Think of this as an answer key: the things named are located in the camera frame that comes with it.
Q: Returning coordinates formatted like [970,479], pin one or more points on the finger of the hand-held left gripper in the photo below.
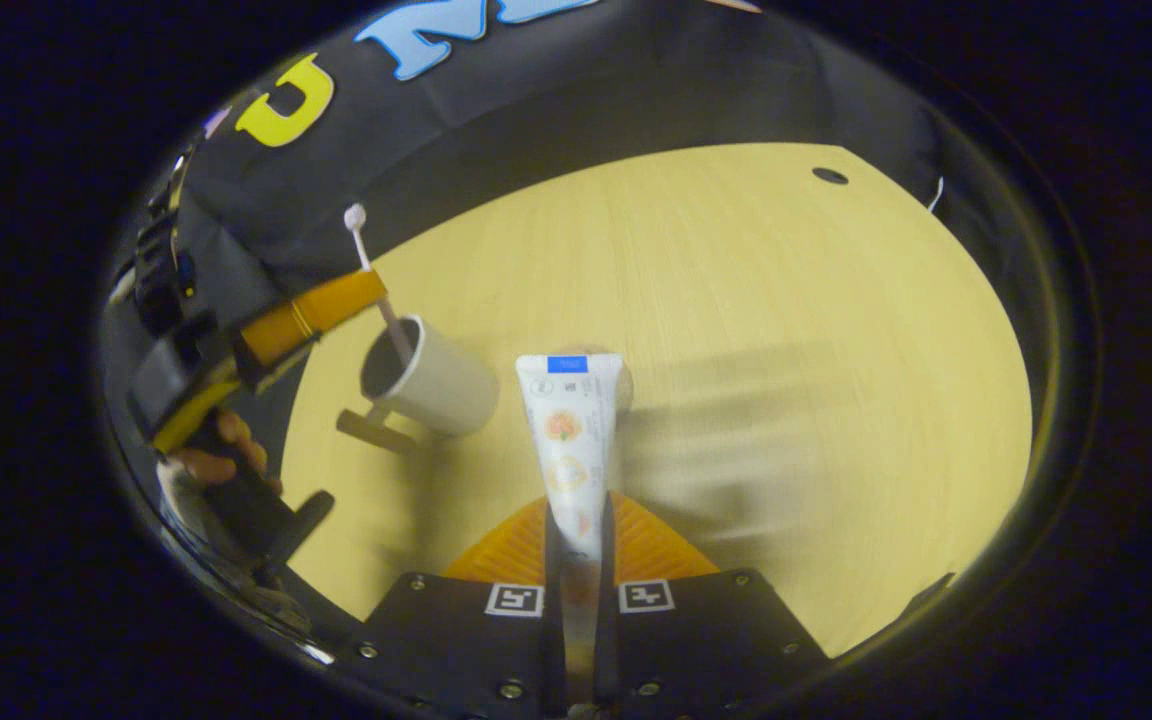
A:
[306,315]

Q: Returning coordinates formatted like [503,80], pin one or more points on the white toothpaste tube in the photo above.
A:
[568,430]

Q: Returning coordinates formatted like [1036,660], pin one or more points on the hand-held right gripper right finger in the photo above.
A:
[608,610]

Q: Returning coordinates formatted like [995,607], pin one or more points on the wooden desktop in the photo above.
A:
[786,300]

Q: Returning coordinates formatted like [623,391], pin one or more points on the white cup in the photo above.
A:
[446,385]

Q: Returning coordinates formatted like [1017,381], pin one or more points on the round cork coaster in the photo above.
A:
[627,390]

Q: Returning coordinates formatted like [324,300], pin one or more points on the pale pink toothbrush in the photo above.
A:
[361,245]

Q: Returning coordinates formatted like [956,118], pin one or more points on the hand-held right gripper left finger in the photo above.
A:
[554,610]

